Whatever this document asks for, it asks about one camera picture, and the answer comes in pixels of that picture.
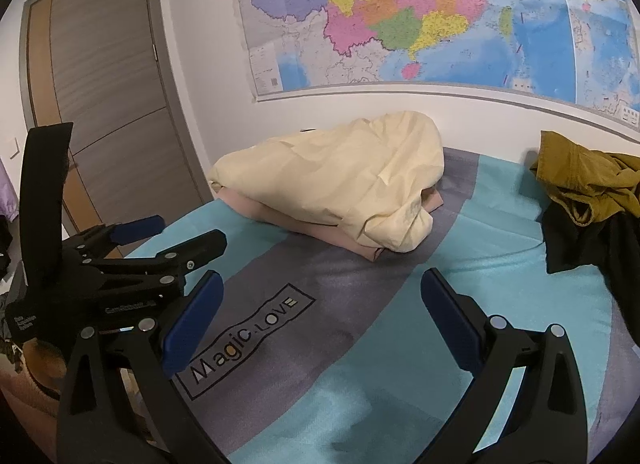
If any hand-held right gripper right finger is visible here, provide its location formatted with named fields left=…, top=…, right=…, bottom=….
left=421, top=267, right=590, bottom=464

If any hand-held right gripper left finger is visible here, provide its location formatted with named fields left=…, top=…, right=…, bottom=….
left=56, top=270, right=225, bottom=464

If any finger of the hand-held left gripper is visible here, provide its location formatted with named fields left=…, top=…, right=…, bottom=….
left=62, top=215, right=167, bottom=257
left=92, top=230, right=228, bottom=276

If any cream jacket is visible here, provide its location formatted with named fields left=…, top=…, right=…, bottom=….
left=207, top=111, right=446, bottom=252

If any purple cloth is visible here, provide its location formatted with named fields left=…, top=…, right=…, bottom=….
left=0, top=154, right=12, bottom=217

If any pink garment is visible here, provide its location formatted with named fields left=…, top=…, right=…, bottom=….
left=220, top=186, right=443, bottom=262

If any teal and grey bed sheet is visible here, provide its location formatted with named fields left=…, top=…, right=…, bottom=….
left=120, top=146, right=640, bottom=464

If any grey wooden door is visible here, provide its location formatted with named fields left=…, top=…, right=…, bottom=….
left=22, top=0, right=213, bottom=260

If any black garment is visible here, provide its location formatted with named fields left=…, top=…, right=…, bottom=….
left=539, top=204, right=640, bottom=325

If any mustard brown garment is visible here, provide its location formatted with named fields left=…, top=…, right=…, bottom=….
left=530, top=130, right=640, bottom=227

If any colourful wall map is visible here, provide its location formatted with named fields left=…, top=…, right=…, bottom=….
left=230, top=0, right=640, bottom=132

